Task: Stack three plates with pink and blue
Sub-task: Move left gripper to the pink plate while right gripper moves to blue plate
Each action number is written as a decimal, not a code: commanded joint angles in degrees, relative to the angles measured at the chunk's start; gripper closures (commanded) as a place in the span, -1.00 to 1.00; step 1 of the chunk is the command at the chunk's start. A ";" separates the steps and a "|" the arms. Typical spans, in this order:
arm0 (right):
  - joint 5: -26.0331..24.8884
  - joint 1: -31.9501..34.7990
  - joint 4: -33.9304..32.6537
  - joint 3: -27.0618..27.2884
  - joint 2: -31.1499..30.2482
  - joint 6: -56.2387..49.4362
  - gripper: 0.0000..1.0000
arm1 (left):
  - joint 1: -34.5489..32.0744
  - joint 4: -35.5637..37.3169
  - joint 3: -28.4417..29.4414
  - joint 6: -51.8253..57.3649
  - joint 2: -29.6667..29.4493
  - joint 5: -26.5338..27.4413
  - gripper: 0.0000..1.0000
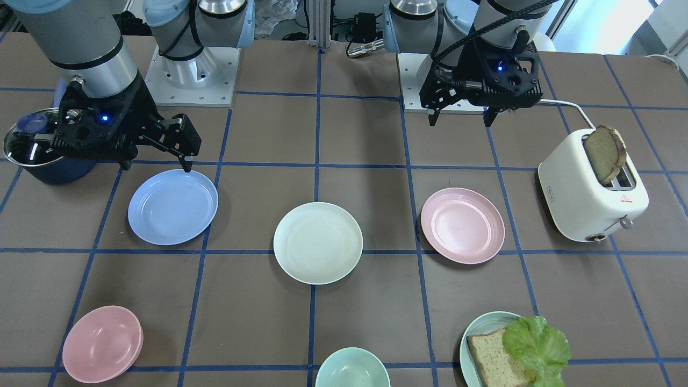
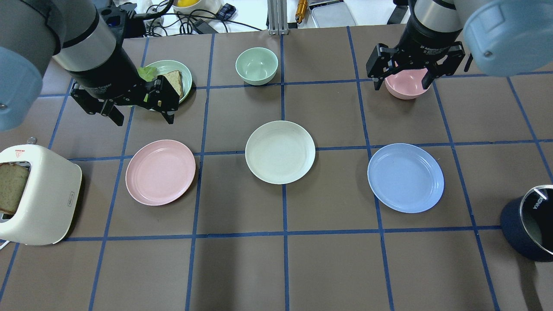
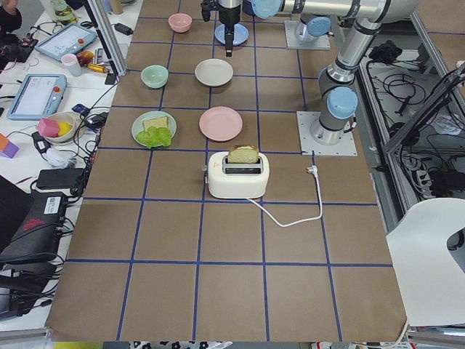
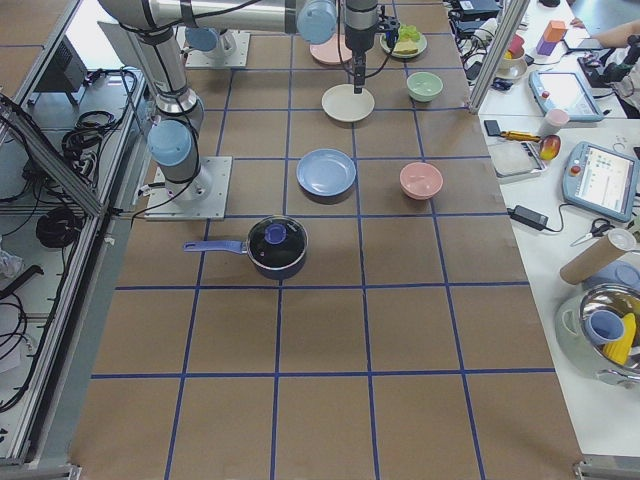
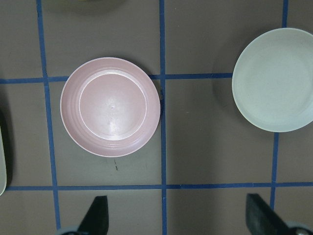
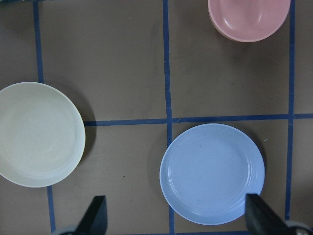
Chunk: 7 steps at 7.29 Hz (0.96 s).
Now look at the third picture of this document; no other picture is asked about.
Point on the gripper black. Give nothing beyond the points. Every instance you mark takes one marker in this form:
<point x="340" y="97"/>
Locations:
<point x="229" y="17"/>

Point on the blue plate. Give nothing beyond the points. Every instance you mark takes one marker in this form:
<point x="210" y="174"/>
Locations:
<point x="241" y="34"/>

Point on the pink plate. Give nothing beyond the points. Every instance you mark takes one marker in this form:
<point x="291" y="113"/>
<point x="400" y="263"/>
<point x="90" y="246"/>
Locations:
<point x="220" y="123"/>

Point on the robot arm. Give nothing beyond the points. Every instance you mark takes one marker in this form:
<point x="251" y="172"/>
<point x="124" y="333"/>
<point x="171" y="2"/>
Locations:
<point x="339" y="101"/>
<point x="317" y="25"/>

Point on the cream plate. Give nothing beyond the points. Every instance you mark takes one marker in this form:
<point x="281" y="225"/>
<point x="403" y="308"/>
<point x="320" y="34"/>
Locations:
<point x="213" y="72"/>

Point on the pink bowl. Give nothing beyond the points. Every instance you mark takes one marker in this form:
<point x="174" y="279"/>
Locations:
<point x="180" y="22"/>

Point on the green bowl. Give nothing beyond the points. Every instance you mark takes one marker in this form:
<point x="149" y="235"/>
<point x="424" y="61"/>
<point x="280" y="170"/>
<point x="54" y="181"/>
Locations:
<point x="154" y="76"/>

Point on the black small power brick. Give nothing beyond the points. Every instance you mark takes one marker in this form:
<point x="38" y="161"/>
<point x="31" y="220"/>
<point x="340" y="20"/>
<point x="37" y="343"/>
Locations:
<point x="124" y="29"/>

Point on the bread slice on plate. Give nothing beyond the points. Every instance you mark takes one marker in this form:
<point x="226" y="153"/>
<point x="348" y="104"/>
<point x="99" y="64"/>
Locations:
<point x="161" y="122"/>

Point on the toast in toaster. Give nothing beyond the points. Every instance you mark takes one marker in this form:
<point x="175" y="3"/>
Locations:
<point x="243" y="154"/>

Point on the lettuce leaf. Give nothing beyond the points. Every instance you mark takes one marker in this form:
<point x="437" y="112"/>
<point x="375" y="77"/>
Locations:
<point x="154" y="137"/>

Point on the green plate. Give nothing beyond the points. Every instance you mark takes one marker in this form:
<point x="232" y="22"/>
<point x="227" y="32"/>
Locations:
<point x="138" y="125"/>

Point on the yellow utility knife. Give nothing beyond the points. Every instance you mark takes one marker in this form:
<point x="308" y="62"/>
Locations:
<point x="97" y="68"/>

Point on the toy mango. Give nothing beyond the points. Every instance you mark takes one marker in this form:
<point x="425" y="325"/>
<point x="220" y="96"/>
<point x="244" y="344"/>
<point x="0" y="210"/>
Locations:
<point x="85" y="57"/>

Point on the teach pendant far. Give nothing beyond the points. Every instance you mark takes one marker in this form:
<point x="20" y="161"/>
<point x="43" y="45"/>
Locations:
<point x="71" y="39"/>

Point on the teach pendant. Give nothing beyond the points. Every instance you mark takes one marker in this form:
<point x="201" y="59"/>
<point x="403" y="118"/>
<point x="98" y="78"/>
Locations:
<point x="71" y="39"/>
<point x="39" y="96"/>

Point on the pink cup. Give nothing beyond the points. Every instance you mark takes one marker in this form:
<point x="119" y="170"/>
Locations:
<point x="71" y="63"/>

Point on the beige bowl with toys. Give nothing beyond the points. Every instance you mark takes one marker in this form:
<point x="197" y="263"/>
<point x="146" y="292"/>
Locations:
<point x="69" y="117"/>

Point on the yellow toy fruit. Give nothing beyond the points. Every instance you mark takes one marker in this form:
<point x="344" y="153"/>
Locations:
<point x="64" y="128"/>

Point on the teach pendant near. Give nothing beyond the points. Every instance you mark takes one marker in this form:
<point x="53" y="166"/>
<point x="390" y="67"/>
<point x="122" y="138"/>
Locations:
<point x="39" y="96"/>

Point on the pink cube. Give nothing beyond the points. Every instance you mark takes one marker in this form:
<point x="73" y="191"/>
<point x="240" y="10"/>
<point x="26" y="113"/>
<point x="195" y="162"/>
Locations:
<point x="48" y="127"/>

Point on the black power adapter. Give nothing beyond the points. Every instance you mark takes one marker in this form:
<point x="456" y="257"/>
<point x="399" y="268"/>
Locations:
<point x="58" y="178"/>

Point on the purple toy block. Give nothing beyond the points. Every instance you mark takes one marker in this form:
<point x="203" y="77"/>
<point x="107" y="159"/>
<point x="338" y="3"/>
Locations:
<point x="7" y="148"/>

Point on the black laptop computer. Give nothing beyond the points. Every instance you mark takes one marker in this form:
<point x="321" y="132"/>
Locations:
<point x="30" y="224"/>

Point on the white chair back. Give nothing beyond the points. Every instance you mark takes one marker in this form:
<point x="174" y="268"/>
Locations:
<point x="431" y="282"/>

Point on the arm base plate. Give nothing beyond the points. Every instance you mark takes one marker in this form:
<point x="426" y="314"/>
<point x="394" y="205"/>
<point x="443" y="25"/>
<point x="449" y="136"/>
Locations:
<point x="297" y="37"/>
<point x="345" y="145"/>

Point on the aluminium frame post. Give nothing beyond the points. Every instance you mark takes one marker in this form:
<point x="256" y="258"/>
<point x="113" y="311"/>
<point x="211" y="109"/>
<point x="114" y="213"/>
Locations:
<point x="105" y="32"/>

